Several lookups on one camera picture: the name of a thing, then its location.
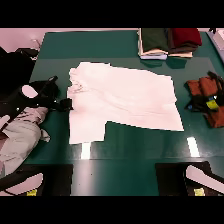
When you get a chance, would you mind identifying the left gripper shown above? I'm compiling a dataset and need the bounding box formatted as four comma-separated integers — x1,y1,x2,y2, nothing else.
59,98,74,113

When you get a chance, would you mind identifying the white shirt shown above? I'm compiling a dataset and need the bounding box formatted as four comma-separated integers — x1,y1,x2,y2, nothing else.
66,61,185,146

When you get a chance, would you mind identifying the grey garment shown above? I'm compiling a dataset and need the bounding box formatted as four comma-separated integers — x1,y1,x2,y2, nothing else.
0,106,52,176

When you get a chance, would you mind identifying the white garment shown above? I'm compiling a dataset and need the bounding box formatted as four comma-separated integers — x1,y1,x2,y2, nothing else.
139,53,168,61

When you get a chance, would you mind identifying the beige garment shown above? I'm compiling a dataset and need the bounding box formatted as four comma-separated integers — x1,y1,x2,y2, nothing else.
137,28,170,57

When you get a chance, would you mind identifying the dark green garment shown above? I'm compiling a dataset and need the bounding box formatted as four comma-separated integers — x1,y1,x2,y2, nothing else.
140,28,170,53

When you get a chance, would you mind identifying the brown garment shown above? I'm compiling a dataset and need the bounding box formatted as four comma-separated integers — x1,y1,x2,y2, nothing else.
167,31,198,55

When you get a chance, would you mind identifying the red garment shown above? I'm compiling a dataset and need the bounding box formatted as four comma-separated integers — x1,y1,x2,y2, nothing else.
170,28,203,48

